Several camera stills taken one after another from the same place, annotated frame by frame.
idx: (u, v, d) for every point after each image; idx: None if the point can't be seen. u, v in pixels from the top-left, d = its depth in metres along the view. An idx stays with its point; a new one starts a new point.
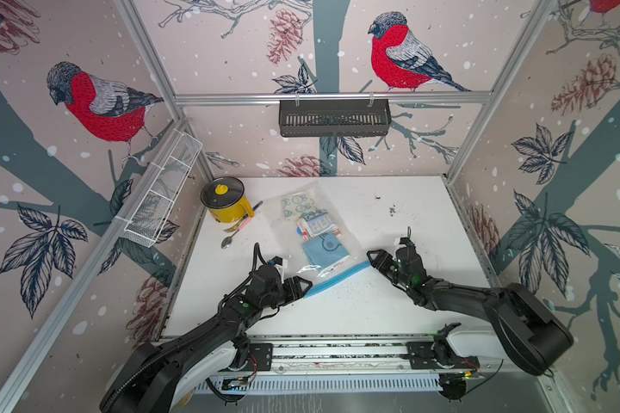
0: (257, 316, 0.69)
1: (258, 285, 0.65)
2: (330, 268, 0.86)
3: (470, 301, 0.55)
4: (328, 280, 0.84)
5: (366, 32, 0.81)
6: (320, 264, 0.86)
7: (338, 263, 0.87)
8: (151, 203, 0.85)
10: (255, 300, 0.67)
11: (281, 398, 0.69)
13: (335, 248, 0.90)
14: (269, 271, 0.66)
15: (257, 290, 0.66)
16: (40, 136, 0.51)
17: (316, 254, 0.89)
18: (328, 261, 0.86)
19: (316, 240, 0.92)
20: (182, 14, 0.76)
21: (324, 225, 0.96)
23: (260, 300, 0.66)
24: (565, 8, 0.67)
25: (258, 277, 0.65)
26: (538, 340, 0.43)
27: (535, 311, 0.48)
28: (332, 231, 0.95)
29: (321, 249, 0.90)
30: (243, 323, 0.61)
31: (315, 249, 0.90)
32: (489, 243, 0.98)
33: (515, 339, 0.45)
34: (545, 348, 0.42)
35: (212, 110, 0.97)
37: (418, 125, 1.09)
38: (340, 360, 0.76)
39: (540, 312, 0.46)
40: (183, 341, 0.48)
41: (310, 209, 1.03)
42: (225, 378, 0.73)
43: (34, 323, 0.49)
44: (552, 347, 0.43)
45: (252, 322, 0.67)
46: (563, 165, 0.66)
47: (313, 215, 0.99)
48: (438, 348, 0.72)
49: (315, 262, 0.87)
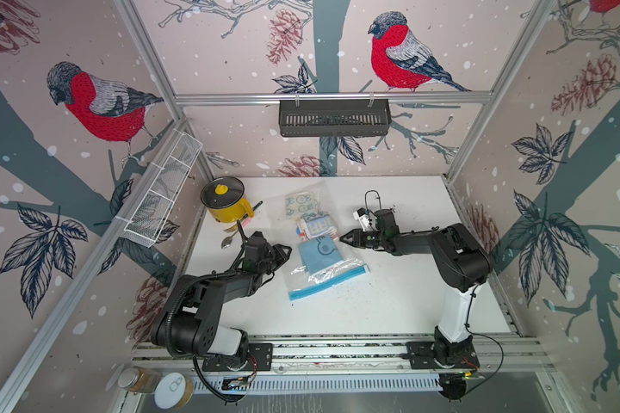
0: (259, 281, 0.71)
1: (252, 254, 0.73)
2: (323, 272, 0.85)
3: (423, 242, 0.67)
4: (318, 283, 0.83)
5: (366, 32, 0.81)
6: (312, 268, 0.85)
7: (332, 268, 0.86)
8: (151, 203, 0.85)
10: (255, 262, 0.74)
11: (282, 398, 0.69)
13: (330, 252, 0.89)
14: (258, 239, 0.73)
15: (253, 258, 0.73)
16: (40, 136, 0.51)
17: (309, 256, 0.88)
18: (321, 264, 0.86)
19: (313, 243, 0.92)
20: (182, 14, 0.76)
21: (322, 227, 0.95)
23: (257, 265, 0.74)
24: (565, 8, 0.67)
25: (251, 244, 0.72)
26: (463, 261, 0.54)
27: (467, 242, 0.60)
28: (330, 233, 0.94)
29: (316, 253, 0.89)
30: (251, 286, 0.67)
31: (310, 252, 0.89)
32: (489, 244, 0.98)
33: (447, 261, 0.56)
34: (468, 268, 0.54)
35: (212, 111, 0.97)
37: (418, 125, 1.09)
38: (340, 360, 0.76)
39: (471, 242, 0.57)
40: (215, 272, 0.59)
41: (312, 210, 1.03)
42: (226, 378, 0.73)
43: (34, 323, 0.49)
44: (472, 267, 0.54)
45: (256, 286, 0.71)
46: (563, 165, 0.66)
47: (313, 216, 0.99)
48: (438, 346, 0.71)
49: (307, 266, 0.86)
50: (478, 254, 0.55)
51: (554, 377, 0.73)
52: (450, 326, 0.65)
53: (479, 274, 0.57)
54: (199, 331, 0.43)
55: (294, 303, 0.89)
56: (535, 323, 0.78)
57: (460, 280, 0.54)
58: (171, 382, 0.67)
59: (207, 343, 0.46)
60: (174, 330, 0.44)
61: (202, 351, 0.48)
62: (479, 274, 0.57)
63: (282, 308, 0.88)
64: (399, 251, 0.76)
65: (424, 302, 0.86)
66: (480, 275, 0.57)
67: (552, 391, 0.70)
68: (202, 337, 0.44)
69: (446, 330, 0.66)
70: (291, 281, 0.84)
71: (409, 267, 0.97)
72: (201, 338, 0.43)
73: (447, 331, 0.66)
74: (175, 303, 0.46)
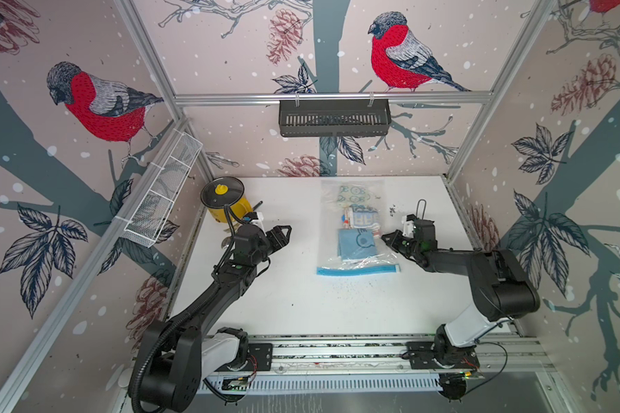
0: (254, 273, 0.65)
1: (244, 244, 0.65)
2: (353, 261, 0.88)
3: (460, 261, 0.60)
4: (344, 269, 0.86)
5: (366, 32, 0.81)
6: (345, 254, 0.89)
7: (364, 261, 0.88)
8: (151, 203, 0.85)
10: (248, 255, 0.66)
11: (282, 398, 0.69)
13: (367, 246, 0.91)
14: (249, 229, 0.65)
15: (244, 250, 0.66)
16: (40, 136, 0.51)
17: (345, 243, 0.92)
18: (355, 253, 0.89)
19: (353, 232, 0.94)
20: (182, 14, 0.76)
21: (367, 221, 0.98)
23: (251, 257, 0.67)
24: (565, 8, 0.67)
25: (240, 237, 0.64)
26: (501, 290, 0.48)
27: (511, 270, 0.53)
28: (372, 230, 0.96)
29: (354, 243, 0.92)
30: (243, 281, 0.60)
31: (348, 240, 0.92)
32: (489, 243, 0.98)
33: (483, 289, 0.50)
34: (505, 299, 0.47)
35: (212, 110, 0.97)
37: (418, 125, 1.09)
38: (340, 360, 0.76)
39: (516, 271, 0.50)
40: (191, 308, 0.47)
41: (362, 202, 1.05)
42: (225, 378, 0.73)
43: (34, 323, 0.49)
44: (513, 300, 0.48)
45: (251, 280, 0.64)
46: (563, 165, 0.66)
47: (362, 208, 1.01)
48: (438, 342, 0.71)
49: (342, 251, 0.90)
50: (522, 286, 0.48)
51: (554, 376, 0.73)
52: (461, 335, 0.62)
53: (517, 309, 0.49)
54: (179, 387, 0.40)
55: (294, 303, 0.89)
56: (535, 323, 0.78)
57: (493, 311, 0.48)
58: None
59: (189, 395, 0.43)
60: (154, 385, 0.41)
61: (183, 403, 0.41)
62: (518, 310, 0.50)
63: (282, 308, 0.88)
64: (430, 268, 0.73)
65: (424, 301, 0.86)
66: (517, 310, 0.50)
67: (552, 391, 0.70)
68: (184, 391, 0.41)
69: (455, 337, 0.64)
70: (324, 261, 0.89)
71: (408, 267, 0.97)
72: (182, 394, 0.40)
73: (453, 335, 0.65)
74: (146, 359, 0.41)
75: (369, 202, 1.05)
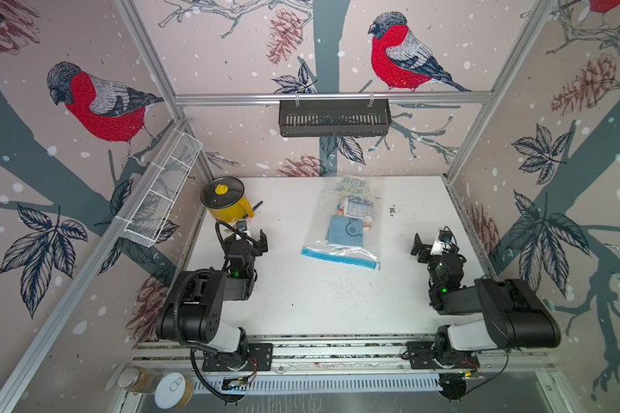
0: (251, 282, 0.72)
1: (238, 262, 0.72)
2: (337, 249, 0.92)
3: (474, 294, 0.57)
4: (333, 255, 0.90)
5: (366, 32, 0.81)
6: (332, 239, 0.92)
7: (348, 249, 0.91)
8: (151, 203, 0.85)
10: (243, 268, 0.74)
11: (282, 398, 0.69)
13: (356, 235, 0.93)
14: (240, 247, 0.71)
15: (240, 265, 0.73)
16: (40, 136, 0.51)
17: (335, 228, 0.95)
18: (342, 240, 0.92)
19: (344, 220, 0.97)
20: (182, 14, 0.76)
21: (361, 212, 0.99)
23: (247, 271, 0.74)
24: (565, 8, 0.67)
25: (233, 255, 0.70)
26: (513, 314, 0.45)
27: (528, 299, 0.48)
28: (364, 220, 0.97)
29: (343, 231, 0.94)
30: (244, 292, 0.68)
31: (337, 226, 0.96)
32: (489, 243, 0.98)
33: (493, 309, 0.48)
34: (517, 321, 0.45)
35: (213, 111, 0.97)
37: (418, 125, 1.09)
38: (340, 360, 0.76)
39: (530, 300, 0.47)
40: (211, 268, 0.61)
41: (359, 194, 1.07)
42: (226, 377, 0.73)
43: (34, 323, 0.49)
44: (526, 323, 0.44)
45: (250, 288, 0.71)
46: (563, 165, 0.66)
47: (358, 200, 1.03)
48: (438, 340, 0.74)
49: (330, 238, 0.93)
50: (543, 318, 0.45)
51: (554, 376, 0.73)
52: (464, 345, 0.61)
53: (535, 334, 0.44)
54: (204, 319, 0.44)
55: (294, 303, 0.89)
56: None
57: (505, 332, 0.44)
58: (171, 382, 0.67)
59: (213, 329, 0.47)
60: (180, 321, 0.44)
61: (211, 335, 0.46)
62: (536, 338, 0.45)
63: (282, 309, 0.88)
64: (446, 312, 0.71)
65: (424, 302, 0.86)
66: (532, 336, 0.44)
67: (552, 391, 0.70)
68: (208, 323, 0.45)
69: (458, 341, 0.63)
70: (310, 242, 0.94)
71: (408, 267, 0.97)
72: (207, 325, 0.44)
73: (455, 338, 0.64)
74: (178, 291, 0.48)
75: (368, 195, 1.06)
